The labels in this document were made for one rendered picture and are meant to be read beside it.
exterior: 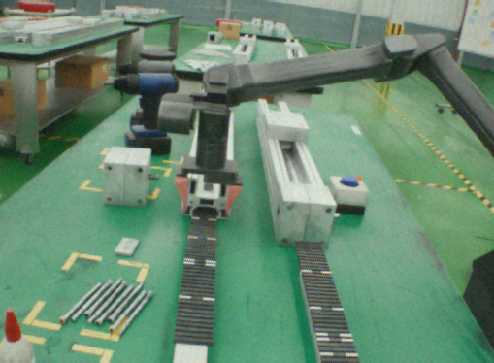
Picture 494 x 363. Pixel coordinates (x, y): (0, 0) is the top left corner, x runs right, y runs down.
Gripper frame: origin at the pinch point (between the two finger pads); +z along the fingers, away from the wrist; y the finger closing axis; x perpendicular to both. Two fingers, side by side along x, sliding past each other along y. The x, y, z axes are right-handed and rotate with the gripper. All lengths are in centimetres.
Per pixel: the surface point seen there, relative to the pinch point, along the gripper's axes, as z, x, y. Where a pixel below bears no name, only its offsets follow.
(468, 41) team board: -25, -556, -337
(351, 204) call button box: 2.1, -12.9, -32.4
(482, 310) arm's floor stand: 10, 15, -55
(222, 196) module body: -0.5, -5.2, -3.0
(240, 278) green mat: 4.5, 16.3, -6.6
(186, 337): 1.2, 36.2, 1.0
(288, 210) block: -3.0, 4.0, -15.0
